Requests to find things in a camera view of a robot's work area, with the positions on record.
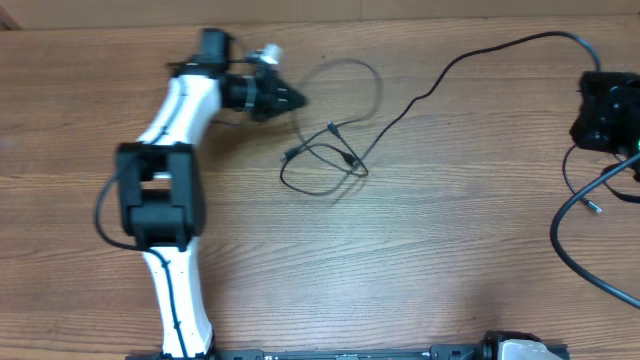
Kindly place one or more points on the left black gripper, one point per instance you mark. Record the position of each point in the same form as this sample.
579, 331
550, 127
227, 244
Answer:
265, 89

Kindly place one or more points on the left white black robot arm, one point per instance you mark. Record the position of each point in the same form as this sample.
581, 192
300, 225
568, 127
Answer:
160, 192

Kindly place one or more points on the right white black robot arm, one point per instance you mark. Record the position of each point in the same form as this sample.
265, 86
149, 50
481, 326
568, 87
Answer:
608, 122

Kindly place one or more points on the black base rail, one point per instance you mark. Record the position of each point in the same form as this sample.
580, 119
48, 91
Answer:
345, 354

